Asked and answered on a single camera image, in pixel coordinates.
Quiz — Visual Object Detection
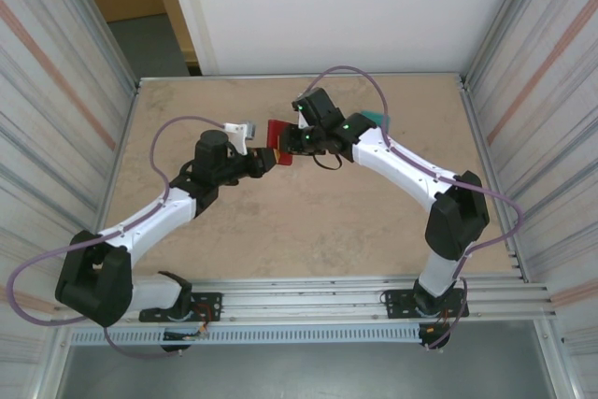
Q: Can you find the red card holder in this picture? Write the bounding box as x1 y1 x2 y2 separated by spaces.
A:
265 118 296 168

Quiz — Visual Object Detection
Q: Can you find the translucent corrugated side panel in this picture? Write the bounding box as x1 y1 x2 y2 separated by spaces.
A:
460 0 598 372
0 0 141 367

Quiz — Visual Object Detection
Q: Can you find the small circuit board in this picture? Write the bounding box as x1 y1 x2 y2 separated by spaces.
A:
162 328 210 342

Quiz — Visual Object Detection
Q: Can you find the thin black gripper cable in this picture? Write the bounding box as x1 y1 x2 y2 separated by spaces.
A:
311 150 345 174

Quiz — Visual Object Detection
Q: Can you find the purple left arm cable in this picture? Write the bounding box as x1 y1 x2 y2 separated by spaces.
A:
7 116 225 359

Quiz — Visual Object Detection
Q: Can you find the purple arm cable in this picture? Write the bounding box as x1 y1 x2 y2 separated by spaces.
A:
7 116 225 359
301 65 525 352

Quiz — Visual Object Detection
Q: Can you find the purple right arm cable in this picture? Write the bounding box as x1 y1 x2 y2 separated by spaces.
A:
301 65 525 352

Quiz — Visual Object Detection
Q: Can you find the aluminium rail frame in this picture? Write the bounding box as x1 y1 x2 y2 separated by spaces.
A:
54 276 558 325

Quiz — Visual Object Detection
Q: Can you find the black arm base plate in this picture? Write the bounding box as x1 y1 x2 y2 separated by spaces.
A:
381 287 469 321
138 291 223 323

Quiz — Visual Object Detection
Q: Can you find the white door frame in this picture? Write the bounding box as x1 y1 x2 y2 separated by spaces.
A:
161 0 221 77

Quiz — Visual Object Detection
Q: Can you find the grey slotted cable duct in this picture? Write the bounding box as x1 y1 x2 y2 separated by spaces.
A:
68 326 422 345

